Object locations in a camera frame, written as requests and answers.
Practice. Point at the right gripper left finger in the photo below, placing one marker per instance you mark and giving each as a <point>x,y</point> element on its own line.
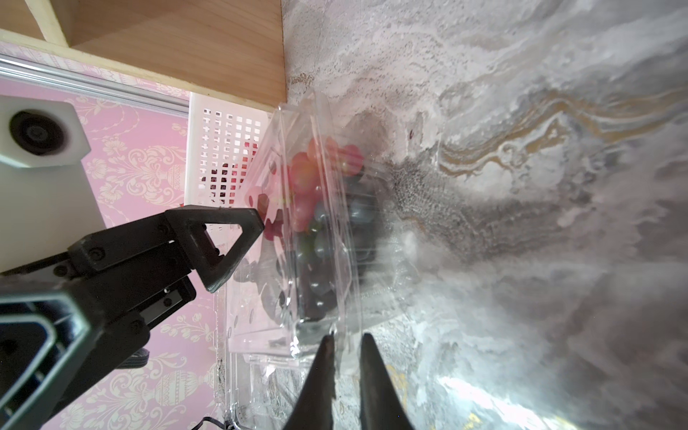
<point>314,407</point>

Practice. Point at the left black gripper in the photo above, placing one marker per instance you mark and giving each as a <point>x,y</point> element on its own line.
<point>61,333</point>

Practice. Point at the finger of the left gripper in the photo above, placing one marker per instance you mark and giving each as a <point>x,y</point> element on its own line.
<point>160,250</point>

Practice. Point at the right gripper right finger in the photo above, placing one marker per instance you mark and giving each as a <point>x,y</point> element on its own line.
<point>380,407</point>

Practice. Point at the black grape bunch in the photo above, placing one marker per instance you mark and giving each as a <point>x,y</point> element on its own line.
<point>315,251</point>

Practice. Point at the clear plastic container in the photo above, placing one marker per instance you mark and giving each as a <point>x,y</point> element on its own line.
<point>265,349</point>

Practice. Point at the light red grape bunch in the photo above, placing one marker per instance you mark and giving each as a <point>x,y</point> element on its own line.
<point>303,190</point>

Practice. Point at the white plastic basket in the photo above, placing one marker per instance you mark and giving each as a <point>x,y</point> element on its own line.
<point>222,140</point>

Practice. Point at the wooden two-tier shelf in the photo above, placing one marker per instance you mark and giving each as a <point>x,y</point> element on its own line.
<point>229,50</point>

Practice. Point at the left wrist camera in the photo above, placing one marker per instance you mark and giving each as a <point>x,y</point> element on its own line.
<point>46,199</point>

